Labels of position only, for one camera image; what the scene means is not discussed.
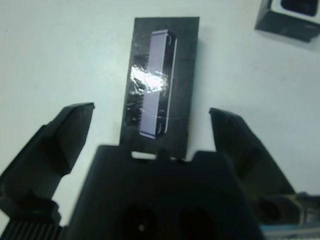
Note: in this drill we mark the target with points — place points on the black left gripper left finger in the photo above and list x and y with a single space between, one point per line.
57 142

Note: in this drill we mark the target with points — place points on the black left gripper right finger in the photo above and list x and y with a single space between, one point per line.
247 155

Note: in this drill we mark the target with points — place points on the black printed box lid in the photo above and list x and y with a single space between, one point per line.
185 75

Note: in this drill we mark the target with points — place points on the black box base white insert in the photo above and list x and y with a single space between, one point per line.
282 27

